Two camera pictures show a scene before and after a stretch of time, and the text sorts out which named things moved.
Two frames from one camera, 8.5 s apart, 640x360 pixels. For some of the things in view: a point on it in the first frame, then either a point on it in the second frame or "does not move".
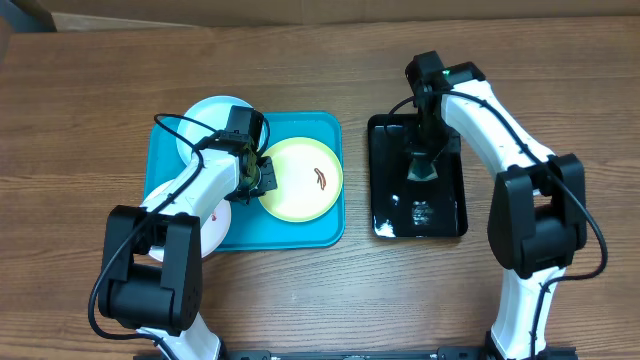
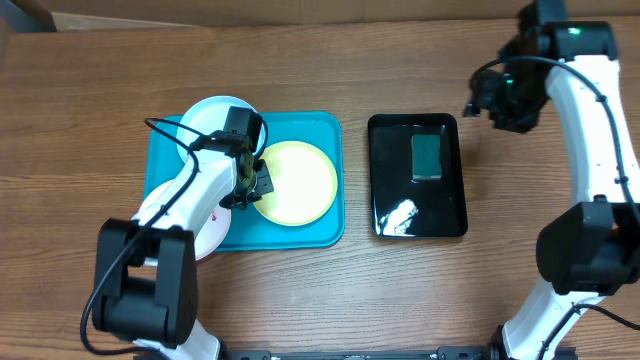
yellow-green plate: [309, 179] does not move
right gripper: [419, 151] to [484, 87]
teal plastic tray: [253, 227] does not move
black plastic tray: [401, 207] does not move
